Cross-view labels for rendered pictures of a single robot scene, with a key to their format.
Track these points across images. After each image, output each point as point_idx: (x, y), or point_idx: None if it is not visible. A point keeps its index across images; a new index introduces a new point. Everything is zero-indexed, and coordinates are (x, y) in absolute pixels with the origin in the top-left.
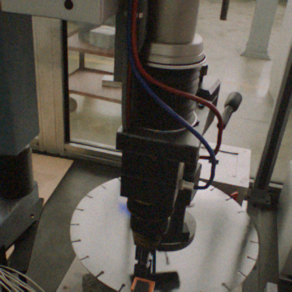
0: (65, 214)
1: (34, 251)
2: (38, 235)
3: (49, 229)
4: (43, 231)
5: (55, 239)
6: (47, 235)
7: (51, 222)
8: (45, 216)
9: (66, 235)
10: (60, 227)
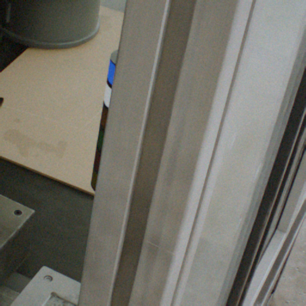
0: (82, 221)
1: (12, 182)
2: (43, 189)
3: (54, 201)
4: (51, 195)
5: (30, 204)
6: (40, 197)
7: (67, 204)
8: (83, 200)
9: (34, 216)
10: (55, 213)
